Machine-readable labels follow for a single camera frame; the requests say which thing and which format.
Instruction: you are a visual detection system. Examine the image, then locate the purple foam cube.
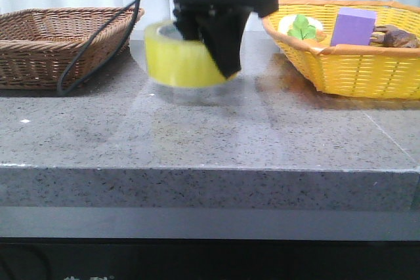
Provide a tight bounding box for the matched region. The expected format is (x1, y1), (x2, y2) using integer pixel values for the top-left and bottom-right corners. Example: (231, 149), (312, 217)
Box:
(331, 7), (377, 46)

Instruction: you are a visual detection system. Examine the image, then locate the yellow woven basket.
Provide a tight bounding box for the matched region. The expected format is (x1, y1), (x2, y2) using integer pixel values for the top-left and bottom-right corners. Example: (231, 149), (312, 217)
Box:
(262, 0), (419, 100)

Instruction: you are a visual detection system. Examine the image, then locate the toy bread roll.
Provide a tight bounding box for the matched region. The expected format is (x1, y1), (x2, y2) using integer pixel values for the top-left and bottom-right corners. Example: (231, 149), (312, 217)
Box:
(278, 14), (324, 34)

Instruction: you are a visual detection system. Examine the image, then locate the brown toy animal figure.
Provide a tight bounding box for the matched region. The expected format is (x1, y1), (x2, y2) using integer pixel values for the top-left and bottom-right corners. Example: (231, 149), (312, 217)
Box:
(370, 24), (419, 49)

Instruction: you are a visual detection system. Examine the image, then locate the black cable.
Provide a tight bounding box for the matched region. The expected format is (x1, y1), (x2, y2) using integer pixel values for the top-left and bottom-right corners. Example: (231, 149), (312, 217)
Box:
(56, 0), (165, 96)

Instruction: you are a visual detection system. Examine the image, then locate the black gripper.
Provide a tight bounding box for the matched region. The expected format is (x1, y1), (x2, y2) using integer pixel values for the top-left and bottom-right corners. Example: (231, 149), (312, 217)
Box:
(173, 0), (278, 79)

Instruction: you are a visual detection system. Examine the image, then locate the yellow tape roll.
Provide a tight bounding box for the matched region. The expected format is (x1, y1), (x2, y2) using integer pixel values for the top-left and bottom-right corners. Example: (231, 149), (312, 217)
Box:
(144, 20), (238, 88)

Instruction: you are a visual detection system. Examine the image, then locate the orange toy carrot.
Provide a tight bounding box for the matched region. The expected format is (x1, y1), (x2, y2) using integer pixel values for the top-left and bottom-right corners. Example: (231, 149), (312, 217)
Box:
(286, 14), (327, 42)

